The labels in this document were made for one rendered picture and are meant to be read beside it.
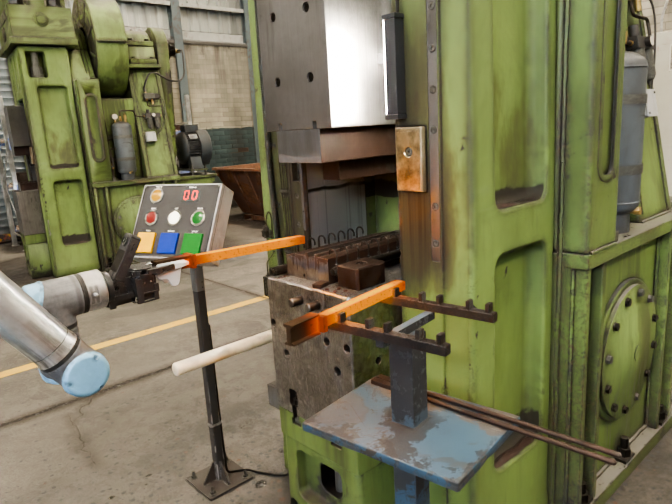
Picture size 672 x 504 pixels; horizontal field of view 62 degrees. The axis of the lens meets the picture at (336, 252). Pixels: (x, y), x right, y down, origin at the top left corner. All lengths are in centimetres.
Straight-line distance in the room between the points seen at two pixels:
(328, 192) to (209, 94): 888
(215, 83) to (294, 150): 920
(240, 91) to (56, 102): 529
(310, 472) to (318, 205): 91
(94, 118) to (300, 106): 479
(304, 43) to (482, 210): 66
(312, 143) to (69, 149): 495
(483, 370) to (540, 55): 90
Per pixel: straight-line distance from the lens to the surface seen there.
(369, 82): 167
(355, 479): 179
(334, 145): 163
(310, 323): 116
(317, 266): 168
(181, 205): 205
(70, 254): 641
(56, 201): 638
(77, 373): 121
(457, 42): 147
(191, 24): 1094
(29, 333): 117
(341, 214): 202
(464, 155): 145
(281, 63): 172
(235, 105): 1103
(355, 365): 159
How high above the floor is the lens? 137
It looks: 12 degrees down
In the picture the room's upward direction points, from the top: 3 degrees counter-clockwise
